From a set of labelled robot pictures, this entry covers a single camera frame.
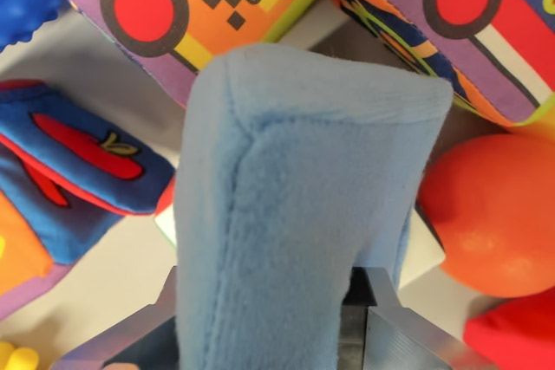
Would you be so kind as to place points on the purple fabric cube orange car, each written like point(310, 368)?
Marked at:
point(182, 1)

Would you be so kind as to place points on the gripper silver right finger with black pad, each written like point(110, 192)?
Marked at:
point(403, 344)

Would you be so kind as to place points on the red plush block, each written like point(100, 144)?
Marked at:
point(516, 335)

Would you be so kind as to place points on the orange smooth ball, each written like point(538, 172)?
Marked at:
point(494, 218)

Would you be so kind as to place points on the light blue plush block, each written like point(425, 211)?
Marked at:
point(303, 196)

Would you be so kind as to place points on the yellow spiky rubber ball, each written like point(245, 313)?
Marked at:
point(17, 357)

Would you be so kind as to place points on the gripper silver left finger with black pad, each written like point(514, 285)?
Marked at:
point(139, 344)

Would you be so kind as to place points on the orange fabric cube green circle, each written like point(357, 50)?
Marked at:
point(73, 179)

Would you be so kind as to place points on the white fabric cube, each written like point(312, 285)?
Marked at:
point(422, 253)

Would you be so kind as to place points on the purple fabric cube red truck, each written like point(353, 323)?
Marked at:
point(477, 27)

